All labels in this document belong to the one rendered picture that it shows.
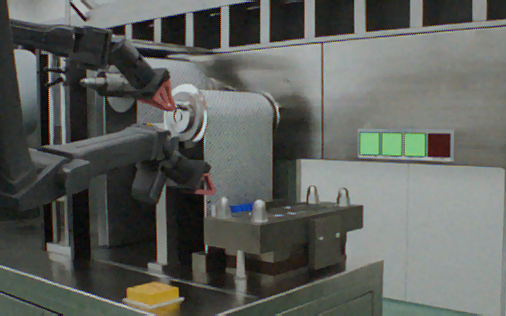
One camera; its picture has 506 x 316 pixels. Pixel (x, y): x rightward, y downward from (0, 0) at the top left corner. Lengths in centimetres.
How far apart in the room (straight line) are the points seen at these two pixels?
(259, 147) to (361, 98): 28
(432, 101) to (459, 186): 253
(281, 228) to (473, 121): 48
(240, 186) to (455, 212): 262
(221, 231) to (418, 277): 293
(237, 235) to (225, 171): 21
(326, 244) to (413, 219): 271
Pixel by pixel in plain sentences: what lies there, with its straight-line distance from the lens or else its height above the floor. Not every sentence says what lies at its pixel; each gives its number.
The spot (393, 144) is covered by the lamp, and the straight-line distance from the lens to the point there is 144.
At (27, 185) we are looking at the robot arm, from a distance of 81.
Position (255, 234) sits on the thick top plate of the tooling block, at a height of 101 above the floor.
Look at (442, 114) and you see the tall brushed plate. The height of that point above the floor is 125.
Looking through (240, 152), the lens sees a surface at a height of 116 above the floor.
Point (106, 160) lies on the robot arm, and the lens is 101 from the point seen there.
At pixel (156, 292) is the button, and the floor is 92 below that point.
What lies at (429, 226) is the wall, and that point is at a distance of 403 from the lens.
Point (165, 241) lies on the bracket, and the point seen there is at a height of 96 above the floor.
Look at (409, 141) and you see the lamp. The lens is 143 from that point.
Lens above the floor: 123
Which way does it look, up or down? 5 degrees down
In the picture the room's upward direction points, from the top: straight up
